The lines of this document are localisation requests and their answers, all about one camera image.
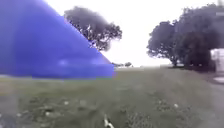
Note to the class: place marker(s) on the row of distant trees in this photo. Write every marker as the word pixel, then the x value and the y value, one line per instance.
pixel 126 64

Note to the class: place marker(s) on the lone spreading tree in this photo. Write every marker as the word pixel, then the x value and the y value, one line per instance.
pixel 95 26

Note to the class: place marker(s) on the green grass field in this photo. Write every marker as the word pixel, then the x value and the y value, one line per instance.
pixel 143 96

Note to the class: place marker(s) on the robot's own part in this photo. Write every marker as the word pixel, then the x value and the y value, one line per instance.
pixel 107 123

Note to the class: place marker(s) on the blue cloth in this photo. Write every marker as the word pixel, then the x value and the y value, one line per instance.
pixel 36 43

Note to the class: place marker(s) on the large dark tree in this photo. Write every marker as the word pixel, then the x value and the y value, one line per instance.
pixel 198 36

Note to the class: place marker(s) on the white structure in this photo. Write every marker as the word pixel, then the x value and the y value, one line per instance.
pixel 218 60

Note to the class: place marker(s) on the pale dirt path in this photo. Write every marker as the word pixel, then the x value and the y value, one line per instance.
pixel 218 80

